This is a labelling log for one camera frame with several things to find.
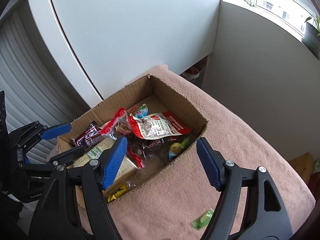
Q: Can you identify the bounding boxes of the brown cardboard box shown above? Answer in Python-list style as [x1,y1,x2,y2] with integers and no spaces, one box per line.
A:
[57,74,207,205]

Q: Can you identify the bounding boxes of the potted spider plant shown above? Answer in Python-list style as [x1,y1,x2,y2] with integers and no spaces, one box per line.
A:
[302,15,319,60]

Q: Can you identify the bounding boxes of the yellow candy packet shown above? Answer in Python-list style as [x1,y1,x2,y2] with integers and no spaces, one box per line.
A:
[105,181,131,203]

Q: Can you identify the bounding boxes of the snickers bar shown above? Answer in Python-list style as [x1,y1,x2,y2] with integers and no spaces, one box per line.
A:
[71,121,104,149]

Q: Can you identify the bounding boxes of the clear bag red nuts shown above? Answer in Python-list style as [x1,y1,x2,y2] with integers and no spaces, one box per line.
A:
[99,107,132,140]

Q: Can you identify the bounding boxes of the white window frame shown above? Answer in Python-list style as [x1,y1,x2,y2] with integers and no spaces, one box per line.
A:
[244,0,319,36]

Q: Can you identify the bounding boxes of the white cabinet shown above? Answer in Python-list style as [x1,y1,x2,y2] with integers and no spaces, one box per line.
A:
[27,0,220,107]

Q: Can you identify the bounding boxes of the dark dried fruit bag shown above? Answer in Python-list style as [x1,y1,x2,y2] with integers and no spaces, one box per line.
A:
[126,134,177,168]

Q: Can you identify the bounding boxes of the green candy clear wrapper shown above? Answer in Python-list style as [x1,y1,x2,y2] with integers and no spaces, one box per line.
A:
[190,209,214,230]

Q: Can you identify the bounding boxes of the red silver snack pouch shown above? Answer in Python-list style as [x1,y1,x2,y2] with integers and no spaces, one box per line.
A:
[128,111,191,140]

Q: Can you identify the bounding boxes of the clear cracker pack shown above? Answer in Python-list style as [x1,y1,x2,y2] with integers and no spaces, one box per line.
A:
[73,137,138,189]

